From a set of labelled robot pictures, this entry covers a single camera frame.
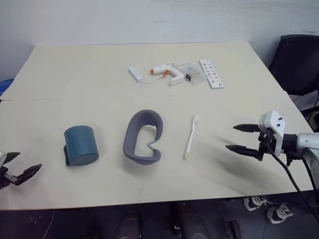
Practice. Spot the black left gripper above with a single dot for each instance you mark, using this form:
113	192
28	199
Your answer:
6	179

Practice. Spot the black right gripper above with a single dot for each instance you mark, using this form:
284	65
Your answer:
266	140

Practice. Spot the grey silicone face cushion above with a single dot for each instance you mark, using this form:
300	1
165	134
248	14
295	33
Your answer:
130	139

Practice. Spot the clear plastic zip bag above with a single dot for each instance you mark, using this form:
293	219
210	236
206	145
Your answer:
197	74

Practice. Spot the black and white sneaker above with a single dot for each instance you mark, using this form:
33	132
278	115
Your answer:
254	203
279	214

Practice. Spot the white hot glue gun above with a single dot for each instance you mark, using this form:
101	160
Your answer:
165	67

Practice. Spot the blue plastic container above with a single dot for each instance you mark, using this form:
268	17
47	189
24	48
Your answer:
5	85

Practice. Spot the white toothbrush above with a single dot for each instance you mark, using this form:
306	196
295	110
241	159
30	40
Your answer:
191	135

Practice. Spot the black office chair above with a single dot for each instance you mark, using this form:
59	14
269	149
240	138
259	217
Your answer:
296	64

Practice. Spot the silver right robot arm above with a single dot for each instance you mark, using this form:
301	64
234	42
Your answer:
307	143

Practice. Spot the white card with letter stickers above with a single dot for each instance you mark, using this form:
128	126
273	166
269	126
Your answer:
211	73

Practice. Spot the small black block in bag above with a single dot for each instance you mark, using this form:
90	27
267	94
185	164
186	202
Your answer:
190	76

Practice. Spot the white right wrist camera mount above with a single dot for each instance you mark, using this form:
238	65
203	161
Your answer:
275	124

